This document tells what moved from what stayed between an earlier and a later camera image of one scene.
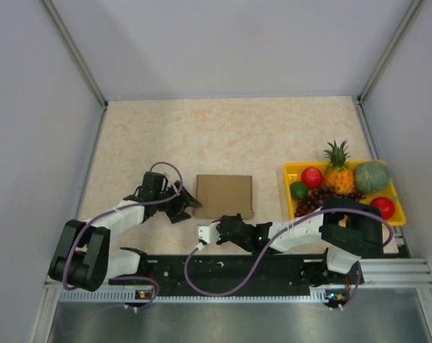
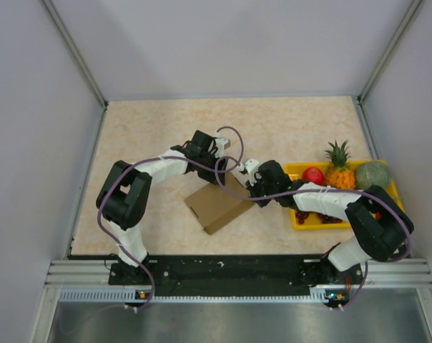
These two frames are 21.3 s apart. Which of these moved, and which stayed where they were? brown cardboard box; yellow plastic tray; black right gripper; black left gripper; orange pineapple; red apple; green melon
Moved: brown cardboard box; black left gripper; black right gripper
Stayed: green melon; orange pineapple; yellow plastic tray; red apple
